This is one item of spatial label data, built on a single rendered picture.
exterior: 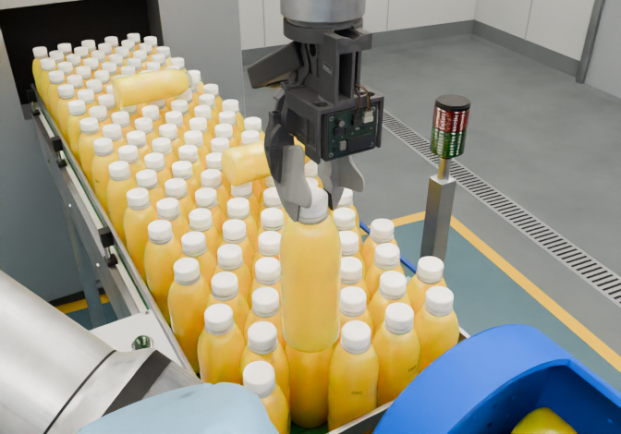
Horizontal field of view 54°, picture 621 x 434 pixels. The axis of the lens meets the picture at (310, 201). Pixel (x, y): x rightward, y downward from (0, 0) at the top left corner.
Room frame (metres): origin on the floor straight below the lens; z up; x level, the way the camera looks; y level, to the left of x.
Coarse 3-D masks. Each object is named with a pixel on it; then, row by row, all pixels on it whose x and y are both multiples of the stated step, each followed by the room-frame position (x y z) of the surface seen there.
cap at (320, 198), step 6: (312, 192) 0.57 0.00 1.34; (318, 192) 0.57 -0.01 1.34; (324, 192) 0.56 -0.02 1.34; (312, 198) 0.55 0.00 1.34; (318, 198) 0.55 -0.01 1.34; (324, 198) 0.55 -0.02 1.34; (312, 204) 0.54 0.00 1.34; (318, 204) 0.54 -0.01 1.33; (324, 204) 0.55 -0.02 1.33; (300, 210) 0.54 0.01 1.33; (306, 210) 0.54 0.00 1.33; (312, 210) 0.54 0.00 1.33; (318, 210) 0.54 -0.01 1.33; (324, 210) 0.55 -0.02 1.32; (300, 216) 0.54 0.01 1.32; (306, 216) 0.54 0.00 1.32; (312, 216) 0.54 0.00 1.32; (318, 216) 0.54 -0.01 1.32
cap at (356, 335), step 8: (352, 320) 0.62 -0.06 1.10; (344, 328) 0.60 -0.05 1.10; (352, 328) 0.60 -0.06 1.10; (360, 328) 0.60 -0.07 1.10; (368, 328) 0.60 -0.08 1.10; (344, 336) 0.59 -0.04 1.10; (352, 336) 0.59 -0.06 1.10; (360, 336) 0.59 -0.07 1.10; (368, 336) 0.59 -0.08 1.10; (352, 344) 0.58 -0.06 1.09; (360, 344) 0.58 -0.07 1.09; (368, 344) 0.59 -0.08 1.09
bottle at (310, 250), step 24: (288, 240) 0.54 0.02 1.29; (312, 240) 0.53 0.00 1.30; (336, 240) 0.55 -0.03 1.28; (288, 264) 0.53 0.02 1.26; (312, 264) 0.52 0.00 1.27; (336, 264) 0.54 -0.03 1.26; (288, 288) 0.53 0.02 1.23; (312, 288) 0.53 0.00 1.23; (336, 288) 0.54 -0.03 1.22; (288, 312) 0.54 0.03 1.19; (312, 312) 0.52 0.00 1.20; (336, 312) 0.54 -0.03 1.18; (288, 336) 0.54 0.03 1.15; (312, 336) 0.52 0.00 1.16; (336, 336) 0.54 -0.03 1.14
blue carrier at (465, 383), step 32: (448, 352) 0.43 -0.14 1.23; (480, 352) 0.43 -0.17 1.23; (512, 352) 0.43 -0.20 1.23; (544, 352) 0.44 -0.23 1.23; (416, 384) 0.41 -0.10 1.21; (448, 384) 0.40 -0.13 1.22; (480, 384) 0.39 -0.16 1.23; (512, 384) 0.48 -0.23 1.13; (544, 384) 0.51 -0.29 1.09; (576, 384) 0.48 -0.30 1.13; (608, 384) 0.42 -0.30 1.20; (384, 416) 0.40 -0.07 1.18; (416, 416) 0.38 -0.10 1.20; (448, 416) 0.37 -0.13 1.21; (480, 416) 0.46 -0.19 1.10; (512, 416) 0.49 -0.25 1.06; (576, 416) 0.47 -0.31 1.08; (608, 416) 0.44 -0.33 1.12
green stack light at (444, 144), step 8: (432, 128) 1.01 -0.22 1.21; (432, 136) 1.01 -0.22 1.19; (440, 136) 0.99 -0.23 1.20; (448, 136) 0.99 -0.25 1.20; (456, 136) 0.99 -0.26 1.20; (464, 136) 0.99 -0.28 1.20; (432, 144) 1.00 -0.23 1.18; (440, 144) 0.99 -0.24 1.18; (448, 144) 0.99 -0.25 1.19; (456, 144) 0.99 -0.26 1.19; (464, 144) 1.00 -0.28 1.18; (432, 152) 1.00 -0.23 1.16; (440, 152) 0.99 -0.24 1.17; (448, 152) 0.99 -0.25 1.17; (456, 152) 0.99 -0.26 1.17
